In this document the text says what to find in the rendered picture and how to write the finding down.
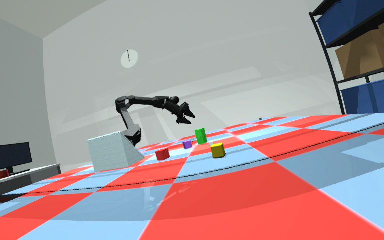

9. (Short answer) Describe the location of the red block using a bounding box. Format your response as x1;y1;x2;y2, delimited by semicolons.
155;148;170;161

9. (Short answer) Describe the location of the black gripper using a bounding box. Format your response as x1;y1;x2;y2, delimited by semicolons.
170;103;195;125

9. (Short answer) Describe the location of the yellow cube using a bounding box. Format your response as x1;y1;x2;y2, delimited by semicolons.
211;143;226;158

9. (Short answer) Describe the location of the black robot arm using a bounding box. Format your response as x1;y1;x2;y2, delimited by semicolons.
115;95;180;147

